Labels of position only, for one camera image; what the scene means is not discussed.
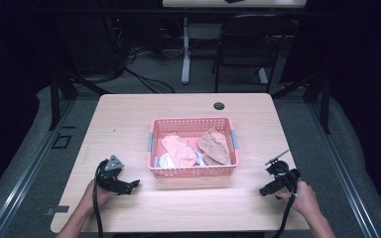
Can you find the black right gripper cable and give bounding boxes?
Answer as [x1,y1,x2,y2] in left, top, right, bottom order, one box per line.
[271,180,300,238]

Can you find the white and blue sock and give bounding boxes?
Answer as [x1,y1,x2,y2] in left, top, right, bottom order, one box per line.
[153,151,208,169]

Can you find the pink plastic basket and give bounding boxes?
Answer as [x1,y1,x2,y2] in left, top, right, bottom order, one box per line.
[146,116,240,179]

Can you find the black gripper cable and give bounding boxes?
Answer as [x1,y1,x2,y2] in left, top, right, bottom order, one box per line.
[271,180,300,238]
[91,160,109,238]

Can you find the black floor cables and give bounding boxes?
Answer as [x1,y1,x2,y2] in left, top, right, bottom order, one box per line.
[105,19,187,95]

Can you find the black folding chair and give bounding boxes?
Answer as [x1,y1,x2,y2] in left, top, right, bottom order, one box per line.
[211,13,297,94]

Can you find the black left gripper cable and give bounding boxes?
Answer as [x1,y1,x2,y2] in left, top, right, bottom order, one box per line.
[91,160,109,238]

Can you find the person's right hand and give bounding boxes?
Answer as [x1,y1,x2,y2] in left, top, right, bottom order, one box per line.
[275,179,322,216]

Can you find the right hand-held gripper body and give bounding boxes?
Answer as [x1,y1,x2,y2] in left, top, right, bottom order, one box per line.
[265,149,302,199]

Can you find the white background desk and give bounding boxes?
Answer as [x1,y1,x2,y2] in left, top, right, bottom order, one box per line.
[162,0,308,85]

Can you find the black metal stand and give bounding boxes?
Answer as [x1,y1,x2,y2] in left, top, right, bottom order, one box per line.
[48,62,110,132]
[271,65,332,135]

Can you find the brown sock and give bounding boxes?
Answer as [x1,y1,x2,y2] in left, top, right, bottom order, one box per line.
[196,126,232,167]

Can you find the peach pink sock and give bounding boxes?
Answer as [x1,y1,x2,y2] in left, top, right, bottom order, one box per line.
[161,132,198,169]

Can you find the person's left hand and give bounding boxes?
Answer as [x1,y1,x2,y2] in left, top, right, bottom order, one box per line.
[81,178,117,214]

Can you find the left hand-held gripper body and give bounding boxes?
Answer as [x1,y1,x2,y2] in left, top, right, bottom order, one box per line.
[95,154,134,196]

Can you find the metal floor rail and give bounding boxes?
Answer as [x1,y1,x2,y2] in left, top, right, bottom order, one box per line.
[306,98,381,238]
[0,98,77,238]

